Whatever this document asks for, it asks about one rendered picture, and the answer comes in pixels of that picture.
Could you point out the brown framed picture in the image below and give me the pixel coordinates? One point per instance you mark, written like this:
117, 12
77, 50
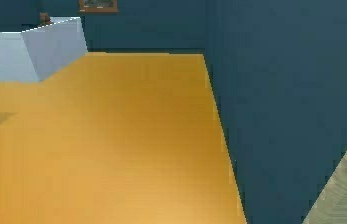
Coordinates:
98, 4

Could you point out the white cupboard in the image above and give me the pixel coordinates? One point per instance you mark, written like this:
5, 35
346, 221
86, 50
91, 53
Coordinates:
34, 50

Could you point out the small brown object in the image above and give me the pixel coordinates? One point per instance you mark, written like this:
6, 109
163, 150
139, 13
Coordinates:
44, 18

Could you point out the beige wooden furniture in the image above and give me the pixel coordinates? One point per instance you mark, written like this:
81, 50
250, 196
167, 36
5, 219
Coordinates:
344, 190

